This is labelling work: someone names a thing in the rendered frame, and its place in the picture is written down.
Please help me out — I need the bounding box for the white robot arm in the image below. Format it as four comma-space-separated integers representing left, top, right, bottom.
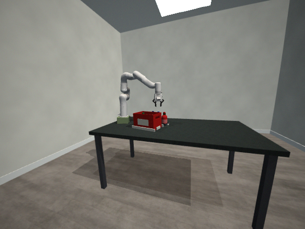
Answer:
118, 71, 162, 117

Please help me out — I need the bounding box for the red bottle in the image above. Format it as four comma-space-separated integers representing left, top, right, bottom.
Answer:
161, 112, 167, 124

